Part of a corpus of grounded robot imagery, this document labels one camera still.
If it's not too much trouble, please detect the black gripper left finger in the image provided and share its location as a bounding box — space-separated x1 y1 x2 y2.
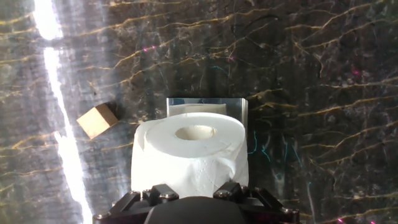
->
92 183 180 224

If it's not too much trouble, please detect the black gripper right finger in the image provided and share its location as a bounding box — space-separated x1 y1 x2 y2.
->
213 181 301 224

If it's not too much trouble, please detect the white toilet paper roll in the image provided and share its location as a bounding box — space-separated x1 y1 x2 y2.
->
130 111 249 198

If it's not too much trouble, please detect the clear acrylic shelf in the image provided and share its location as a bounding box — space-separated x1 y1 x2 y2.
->
165 97 249 131

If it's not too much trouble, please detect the small wooden cube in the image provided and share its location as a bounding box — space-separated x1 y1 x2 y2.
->
76 102 120 140

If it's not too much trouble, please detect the black marble pattern mat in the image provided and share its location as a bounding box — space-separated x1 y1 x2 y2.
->
0 0 398 224

